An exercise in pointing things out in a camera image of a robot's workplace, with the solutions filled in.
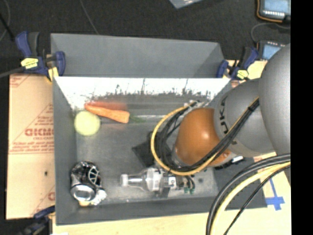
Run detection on grey metal bin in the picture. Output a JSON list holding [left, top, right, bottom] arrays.
[[50, 32, 268, 225]]

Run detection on orange toy carrot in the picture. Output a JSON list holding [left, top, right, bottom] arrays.
[[84, 103, 145, 124]]

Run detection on yellow-green ball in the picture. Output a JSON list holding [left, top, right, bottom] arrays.
[[74, 110, 101, 137]]

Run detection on brown cardboard board, red print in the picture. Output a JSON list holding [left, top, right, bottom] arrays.
[[5, 72, 56, 220]]

